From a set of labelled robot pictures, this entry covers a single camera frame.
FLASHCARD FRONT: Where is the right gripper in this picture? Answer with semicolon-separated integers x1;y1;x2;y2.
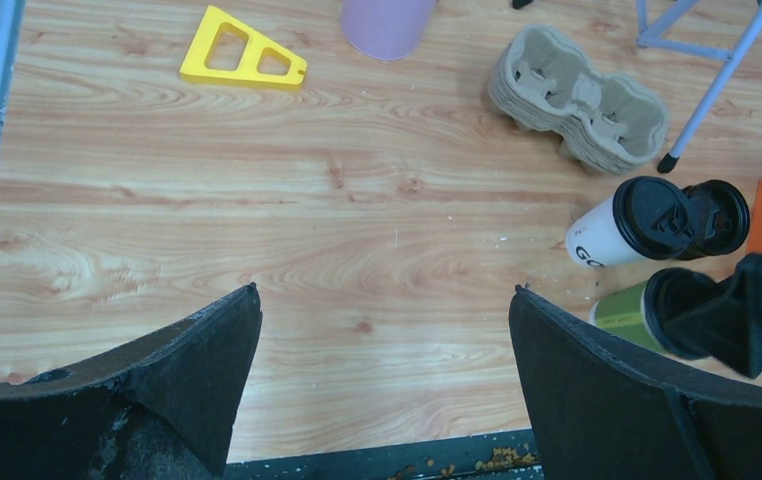
664;254;762;379

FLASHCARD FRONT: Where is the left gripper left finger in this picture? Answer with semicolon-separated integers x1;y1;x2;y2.
0;284;263;479

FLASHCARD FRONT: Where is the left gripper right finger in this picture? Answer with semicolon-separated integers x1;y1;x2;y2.
509;287;762;479

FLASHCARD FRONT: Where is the black cup lid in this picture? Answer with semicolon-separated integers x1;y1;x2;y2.
642;267;716;360
612;176;697;260

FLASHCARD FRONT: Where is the green paper cup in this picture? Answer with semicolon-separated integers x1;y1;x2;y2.
588;281;664;353

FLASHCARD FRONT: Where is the white paper cup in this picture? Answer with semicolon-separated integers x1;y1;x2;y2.
564;196;644;268

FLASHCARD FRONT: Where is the stack of black lids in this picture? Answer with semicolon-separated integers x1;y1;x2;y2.
677;179;750;261

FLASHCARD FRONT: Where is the grey tripod stand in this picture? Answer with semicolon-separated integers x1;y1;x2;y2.
512;0;762;176

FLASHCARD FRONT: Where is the pulp cup carrier tray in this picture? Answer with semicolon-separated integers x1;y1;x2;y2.
487;24;669;175

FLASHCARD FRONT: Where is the yellow triangular plastic piece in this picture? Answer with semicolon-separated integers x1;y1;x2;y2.
179;5;308;91

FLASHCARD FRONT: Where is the pink straw holder cup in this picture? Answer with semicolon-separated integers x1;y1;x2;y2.
340;0;438;61

